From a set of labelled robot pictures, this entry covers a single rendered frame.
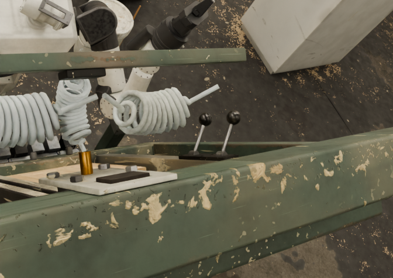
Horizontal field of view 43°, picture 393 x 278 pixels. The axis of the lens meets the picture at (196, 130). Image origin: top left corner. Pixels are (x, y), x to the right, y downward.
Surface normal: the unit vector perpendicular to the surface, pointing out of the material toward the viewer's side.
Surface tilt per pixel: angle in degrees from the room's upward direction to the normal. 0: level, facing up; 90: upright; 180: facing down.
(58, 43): 68
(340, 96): 0
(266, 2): 90
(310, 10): 90
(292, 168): 31
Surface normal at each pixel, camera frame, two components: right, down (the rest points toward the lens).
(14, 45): 0.53, 0.59
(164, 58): 0.58, -0.02
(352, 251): 0.45, -0.52
